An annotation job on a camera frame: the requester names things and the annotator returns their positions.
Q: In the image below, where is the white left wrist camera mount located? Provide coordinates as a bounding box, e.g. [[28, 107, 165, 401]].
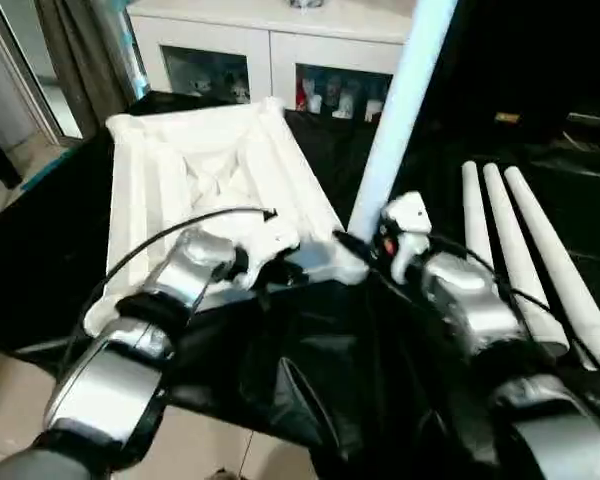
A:
[[228, 218, 302, 290]]

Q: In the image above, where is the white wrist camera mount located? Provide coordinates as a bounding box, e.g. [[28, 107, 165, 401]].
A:
[[381, 191, 435, 285], [228, 218, 302, 290]]

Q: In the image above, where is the black backdrop cloth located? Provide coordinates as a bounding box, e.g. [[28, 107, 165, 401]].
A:
[[414, 0, 600, 146]]

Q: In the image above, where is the grey curtain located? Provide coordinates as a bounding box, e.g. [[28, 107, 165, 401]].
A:
[[33, 0, 137, 140]]

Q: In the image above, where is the white plastic table top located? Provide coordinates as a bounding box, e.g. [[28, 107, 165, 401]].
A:
[[82, 96, 372, 337]]

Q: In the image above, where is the glass sliding door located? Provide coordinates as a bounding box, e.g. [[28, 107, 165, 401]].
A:
[[0, 0, 87, 147]]

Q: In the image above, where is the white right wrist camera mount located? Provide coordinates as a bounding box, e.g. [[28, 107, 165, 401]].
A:
[[381, 191, 435, 285]]

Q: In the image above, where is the white glass-door cabinet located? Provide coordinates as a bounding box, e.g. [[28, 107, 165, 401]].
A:
[[127, 0, 417, 125]]

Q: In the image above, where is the black mat cloth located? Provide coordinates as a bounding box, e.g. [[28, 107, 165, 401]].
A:
[[0, 88, 600, 480]]

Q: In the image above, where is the teal white patterned banner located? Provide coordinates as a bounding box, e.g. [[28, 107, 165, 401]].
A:
[[120, 1, 152, 100]]

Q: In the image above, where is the white plastic table leg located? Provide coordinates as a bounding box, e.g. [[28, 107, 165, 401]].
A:
[[346, 0, 460, 247], [502, 166, 600, 373], [459, 159, 500, 275], [481, 162, 573, 360]]

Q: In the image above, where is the blue white printed mug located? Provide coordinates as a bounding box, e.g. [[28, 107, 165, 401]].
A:
[[336, 91, 357, 119]]

